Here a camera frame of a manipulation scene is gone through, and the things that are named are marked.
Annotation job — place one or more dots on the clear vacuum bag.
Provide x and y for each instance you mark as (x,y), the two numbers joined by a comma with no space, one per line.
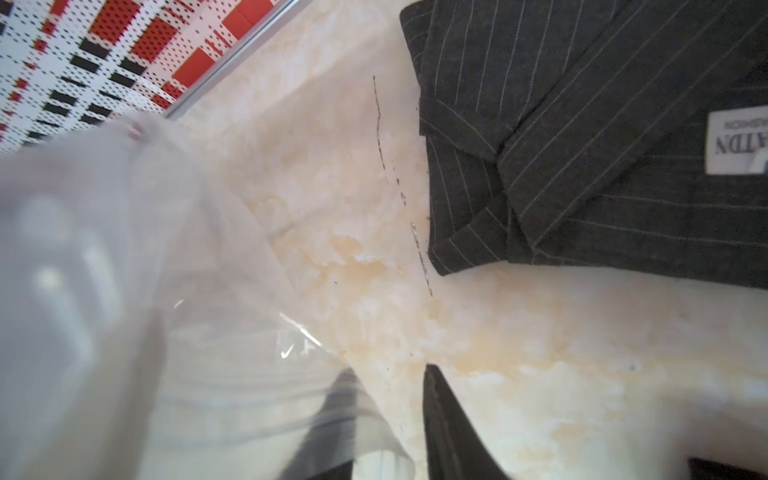
(147,329)

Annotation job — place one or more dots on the grey pinstripe folded garment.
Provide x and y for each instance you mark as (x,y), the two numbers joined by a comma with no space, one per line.
(614,134)

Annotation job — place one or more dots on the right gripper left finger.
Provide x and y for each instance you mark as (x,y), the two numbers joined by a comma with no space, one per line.
(327,450)

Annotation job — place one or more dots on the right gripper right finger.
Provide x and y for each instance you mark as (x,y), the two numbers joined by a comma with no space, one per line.
(453,447)

